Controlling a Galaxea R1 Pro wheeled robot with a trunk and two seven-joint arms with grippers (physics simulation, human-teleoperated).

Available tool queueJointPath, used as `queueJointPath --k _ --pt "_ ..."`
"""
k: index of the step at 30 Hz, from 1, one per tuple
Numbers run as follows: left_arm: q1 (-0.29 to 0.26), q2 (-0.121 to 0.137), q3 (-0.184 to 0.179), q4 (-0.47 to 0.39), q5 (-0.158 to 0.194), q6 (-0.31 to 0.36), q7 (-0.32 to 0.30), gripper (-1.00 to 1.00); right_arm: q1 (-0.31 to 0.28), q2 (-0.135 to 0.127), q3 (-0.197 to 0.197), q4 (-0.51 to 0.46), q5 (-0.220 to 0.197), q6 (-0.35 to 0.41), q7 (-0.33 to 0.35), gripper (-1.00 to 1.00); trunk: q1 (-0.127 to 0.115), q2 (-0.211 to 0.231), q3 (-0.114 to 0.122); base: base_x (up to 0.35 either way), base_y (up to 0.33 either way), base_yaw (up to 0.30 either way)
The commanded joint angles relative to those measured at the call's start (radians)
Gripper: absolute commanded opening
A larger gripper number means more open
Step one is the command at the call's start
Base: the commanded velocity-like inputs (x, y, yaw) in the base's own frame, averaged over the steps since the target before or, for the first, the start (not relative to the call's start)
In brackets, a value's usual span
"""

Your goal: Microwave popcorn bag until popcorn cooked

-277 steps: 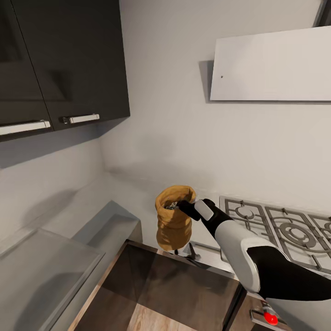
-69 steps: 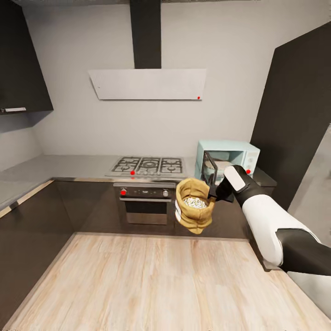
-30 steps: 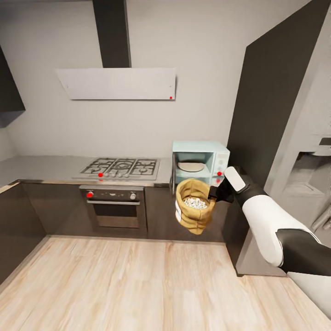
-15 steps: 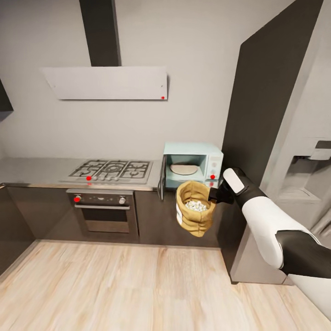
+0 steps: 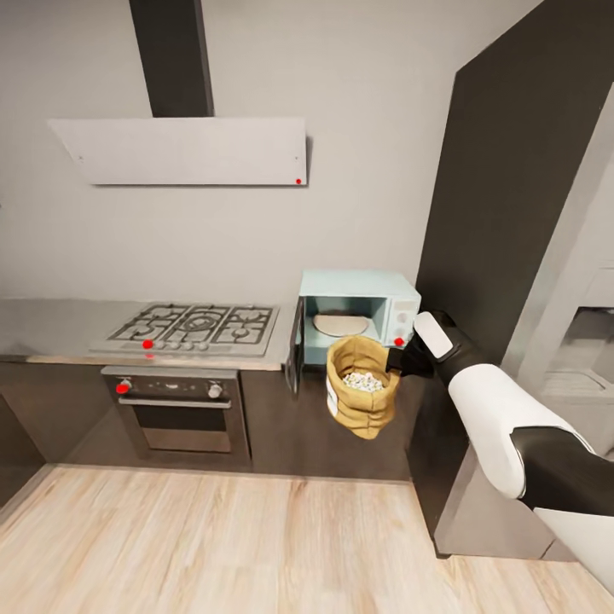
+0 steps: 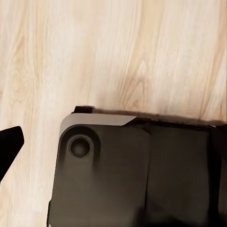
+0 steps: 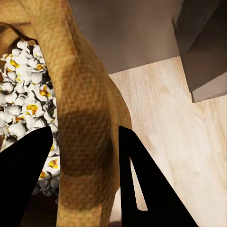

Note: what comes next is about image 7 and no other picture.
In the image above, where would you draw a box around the popcorn bag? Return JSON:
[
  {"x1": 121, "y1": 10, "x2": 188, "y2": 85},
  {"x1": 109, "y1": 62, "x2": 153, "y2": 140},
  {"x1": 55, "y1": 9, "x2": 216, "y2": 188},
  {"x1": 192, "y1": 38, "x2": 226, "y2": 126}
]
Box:
[{"x1": 0, "y1": 0, "x2": 132, "y2": 227}]

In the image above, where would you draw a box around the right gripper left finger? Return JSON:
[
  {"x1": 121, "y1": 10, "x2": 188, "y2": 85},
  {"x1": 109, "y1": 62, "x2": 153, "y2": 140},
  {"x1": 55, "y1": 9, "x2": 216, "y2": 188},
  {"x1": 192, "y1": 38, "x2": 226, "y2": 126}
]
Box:
[{"x1": 0, "y1": 126, "x2": 54, "y2": 227}]

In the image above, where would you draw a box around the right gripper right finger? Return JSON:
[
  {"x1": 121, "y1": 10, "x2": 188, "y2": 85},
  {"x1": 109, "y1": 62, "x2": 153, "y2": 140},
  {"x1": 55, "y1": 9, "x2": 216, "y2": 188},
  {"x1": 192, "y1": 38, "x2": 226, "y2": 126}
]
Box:
[{"x1": 118, "y1": 126, "x2": 199, "y2": 227}]

